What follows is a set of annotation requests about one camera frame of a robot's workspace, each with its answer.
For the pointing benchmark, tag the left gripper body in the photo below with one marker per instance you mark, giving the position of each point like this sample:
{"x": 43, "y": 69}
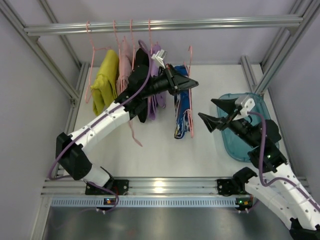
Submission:
{"x": 172, "y": 81}

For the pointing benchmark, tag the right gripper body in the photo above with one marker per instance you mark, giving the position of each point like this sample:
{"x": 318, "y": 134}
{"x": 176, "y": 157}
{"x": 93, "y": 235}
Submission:
{"x": 227, "y": 120}

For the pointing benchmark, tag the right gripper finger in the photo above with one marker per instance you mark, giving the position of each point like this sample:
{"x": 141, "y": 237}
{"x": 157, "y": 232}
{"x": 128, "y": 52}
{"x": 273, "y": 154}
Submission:
{"x": 227, "y": 105}
{"x": 212, "y": 123}

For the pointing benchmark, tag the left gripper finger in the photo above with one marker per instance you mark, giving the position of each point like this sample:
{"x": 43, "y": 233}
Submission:
{"x": 184, "y": 86}
{"x": 176, "y": 77}

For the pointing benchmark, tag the blue patterned trousers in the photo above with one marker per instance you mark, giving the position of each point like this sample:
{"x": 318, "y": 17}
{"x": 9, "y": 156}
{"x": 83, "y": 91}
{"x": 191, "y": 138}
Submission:
{"x": 181, "y": 107}

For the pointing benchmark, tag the pink hanger of blue trousers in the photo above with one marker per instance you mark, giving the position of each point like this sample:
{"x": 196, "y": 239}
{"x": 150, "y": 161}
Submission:
{"x": 190, "y": 111}

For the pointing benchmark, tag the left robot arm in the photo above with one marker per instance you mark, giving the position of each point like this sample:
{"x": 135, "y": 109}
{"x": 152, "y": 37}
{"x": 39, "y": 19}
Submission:
{"x": 72, "y": 149}

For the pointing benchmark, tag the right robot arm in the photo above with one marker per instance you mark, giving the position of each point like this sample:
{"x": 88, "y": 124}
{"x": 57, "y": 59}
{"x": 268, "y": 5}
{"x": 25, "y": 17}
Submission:
{"x": 273, "y": 182}

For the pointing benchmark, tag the purple trousers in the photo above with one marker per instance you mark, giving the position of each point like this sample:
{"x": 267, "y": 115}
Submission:
{"x": 158, "y": 100}

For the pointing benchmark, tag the black trousers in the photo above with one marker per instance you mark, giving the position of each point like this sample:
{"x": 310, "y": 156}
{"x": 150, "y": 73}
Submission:
{"x": 141, "y": 68}

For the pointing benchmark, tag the pink trousers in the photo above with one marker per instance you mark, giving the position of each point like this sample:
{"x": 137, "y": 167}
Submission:
{"x": 126, "y": 63}

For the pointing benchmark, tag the yellow trousers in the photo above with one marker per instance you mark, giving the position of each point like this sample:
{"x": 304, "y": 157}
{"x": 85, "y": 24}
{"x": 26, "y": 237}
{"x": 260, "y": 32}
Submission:
{"x": 104, "y": 90}

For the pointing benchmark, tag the pink hanger of purple trousers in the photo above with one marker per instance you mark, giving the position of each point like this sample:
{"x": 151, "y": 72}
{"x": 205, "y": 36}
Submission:
{"x": 150, "y": 37}

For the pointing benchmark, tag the pink hanger of black trousers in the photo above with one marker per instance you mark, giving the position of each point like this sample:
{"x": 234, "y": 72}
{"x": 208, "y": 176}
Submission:
{"x": 133, "y": 45}

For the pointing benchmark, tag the teal plastic bin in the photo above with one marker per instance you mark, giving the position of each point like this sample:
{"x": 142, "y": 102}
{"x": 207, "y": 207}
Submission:
{"x": 234, "y": 145}

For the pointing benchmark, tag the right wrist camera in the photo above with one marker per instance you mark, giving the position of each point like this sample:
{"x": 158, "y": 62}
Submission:
{"x": 245, "y": 104}

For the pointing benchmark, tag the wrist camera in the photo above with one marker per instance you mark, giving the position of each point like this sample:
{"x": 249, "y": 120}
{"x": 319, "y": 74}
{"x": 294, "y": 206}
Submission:
{"x": 159, "y": 58}
{"x": 245, "y": 104}

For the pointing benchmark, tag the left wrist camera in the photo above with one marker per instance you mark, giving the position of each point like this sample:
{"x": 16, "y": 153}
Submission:
{"x": 159, "y": 58}

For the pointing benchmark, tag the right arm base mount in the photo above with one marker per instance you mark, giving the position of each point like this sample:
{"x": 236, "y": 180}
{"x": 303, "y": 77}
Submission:
{"x": 229, "y": 186}

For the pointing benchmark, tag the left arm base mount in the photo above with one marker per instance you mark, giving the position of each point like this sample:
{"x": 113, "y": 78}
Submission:
{"x": 119, "y": 187}

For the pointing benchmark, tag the aluminium hanging rail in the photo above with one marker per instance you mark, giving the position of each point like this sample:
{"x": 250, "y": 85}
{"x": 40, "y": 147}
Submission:
{"x": 252, "y": 22}

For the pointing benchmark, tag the grey slotted cable duct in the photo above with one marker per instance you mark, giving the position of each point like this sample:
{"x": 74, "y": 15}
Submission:
{"x": 152, "y": 202}

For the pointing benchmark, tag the aluminium front rail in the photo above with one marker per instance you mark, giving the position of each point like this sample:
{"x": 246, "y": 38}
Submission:
{"x": 141, "y": 187}

